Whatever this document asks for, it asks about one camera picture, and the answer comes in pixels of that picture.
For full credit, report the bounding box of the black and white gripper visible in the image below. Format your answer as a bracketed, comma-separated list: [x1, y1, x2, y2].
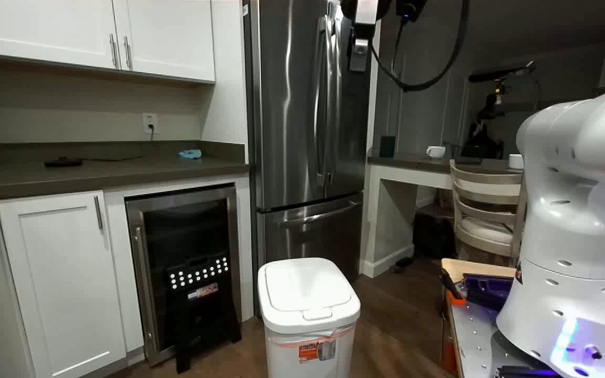
[340, 0, 391, 73]

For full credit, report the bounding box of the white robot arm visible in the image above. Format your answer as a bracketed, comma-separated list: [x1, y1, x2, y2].
[496, 92, 605, 378]

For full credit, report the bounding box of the white push-button trash bin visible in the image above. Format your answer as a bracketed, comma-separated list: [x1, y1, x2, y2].
[257, 259, 361, 378]

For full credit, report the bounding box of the stainless steel refrigerator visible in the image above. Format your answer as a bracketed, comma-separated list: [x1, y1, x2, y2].
[243, 0, 376, 284]

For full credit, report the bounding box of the black box on desk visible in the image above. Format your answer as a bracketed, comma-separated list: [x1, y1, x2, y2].
[380, 134, 394, 157]

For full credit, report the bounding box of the white cup on desk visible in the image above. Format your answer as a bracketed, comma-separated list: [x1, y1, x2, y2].
[426, 145, 448, 159]

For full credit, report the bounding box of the white built-in desk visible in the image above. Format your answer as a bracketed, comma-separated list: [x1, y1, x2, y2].
[358, 157, 525, 278]

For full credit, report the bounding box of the white upper cabinet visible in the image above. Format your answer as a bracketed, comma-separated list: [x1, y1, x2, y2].
[0, 0, 214, 83]

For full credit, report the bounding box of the blue sponge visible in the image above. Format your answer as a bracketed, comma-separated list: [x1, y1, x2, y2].
[179, 150, 204, 159]

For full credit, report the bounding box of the white wooden chair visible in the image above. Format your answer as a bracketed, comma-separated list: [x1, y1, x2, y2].
[450, 159, 520, 266]

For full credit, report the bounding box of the black bag under desk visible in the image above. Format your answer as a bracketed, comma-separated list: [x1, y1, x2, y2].
[412, 213, 455, 259]

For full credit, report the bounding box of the wooden board on table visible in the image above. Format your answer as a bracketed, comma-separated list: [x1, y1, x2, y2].
[440, 259, 517, 281]

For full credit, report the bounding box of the built-in beverage cooler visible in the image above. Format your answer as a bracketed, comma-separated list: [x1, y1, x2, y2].
[125, 186, 241, 371]

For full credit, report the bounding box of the black space heater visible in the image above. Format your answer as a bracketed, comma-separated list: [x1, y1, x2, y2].
[168, 255, 241, 375]

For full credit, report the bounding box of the black remote on counter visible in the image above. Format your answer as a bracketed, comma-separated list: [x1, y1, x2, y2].
[43, 157, 84, 168]

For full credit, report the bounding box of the white lower cabinet door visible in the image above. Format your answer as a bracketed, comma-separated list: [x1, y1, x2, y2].
[0, 191, 125, 378]

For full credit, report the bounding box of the dark grey countertop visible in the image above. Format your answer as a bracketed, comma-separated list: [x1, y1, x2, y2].
[0, 142, 250, 199]

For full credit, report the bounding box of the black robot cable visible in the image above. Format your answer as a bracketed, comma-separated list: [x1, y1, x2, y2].
[367, 0, 473, 95]

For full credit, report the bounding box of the white wall outlet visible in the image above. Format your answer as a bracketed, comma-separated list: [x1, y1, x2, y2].
[143, 113, 157, 138]

